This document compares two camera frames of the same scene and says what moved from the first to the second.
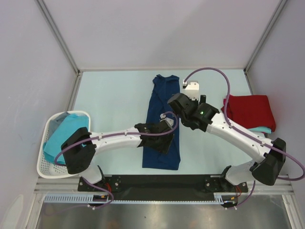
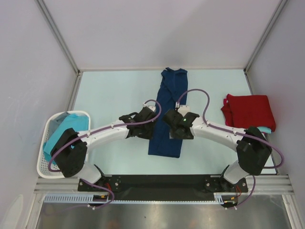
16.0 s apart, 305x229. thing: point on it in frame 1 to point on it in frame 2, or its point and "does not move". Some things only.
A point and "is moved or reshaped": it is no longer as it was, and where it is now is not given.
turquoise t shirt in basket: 71,123 does not move
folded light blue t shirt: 261,129 does not move
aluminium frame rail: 46,184 does not move
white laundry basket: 47,169 does not move
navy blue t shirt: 162,88 is moved or reshaped
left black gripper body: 160,145 to 147,130
